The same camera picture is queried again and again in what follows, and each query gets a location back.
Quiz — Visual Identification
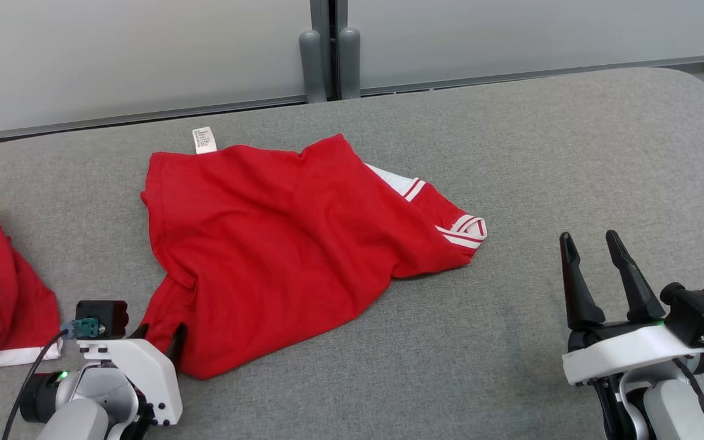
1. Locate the grey rounded partition foot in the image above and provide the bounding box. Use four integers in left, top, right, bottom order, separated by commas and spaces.
337, 26, 362, 100
299, 29, 328, 103

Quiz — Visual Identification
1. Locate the left teal plug camera cable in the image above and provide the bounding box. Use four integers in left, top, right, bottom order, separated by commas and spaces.
2, 318, 106, 440

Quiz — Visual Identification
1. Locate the red T-shirt with white stripes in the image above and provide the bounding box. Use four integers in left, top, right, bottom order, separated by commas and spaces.
140, 126, 488, 381

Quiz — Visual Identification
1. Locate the grey partition base rail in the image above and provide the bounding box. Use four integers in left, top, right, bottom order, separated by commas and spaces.
0, 95, 310, 145
361, 52, 704, 97

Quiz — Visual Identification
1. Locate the grey fabric sofa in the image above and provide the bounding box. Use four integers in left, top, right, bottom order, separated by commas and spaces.
0, 66, 704, 440

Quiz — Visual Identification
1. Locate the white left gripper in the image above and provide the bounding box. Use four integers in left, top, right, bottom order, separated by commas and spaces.
77, 323, 188, 427

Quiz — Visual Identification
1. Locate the grey aluminium partition post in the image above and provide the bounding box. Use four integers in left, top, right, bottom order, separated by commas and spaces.
309, 0, 350, 101

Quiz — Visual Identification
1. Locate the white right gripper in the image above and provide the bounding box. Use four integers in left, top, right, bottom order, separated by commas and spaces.
559, 230, 704, 387

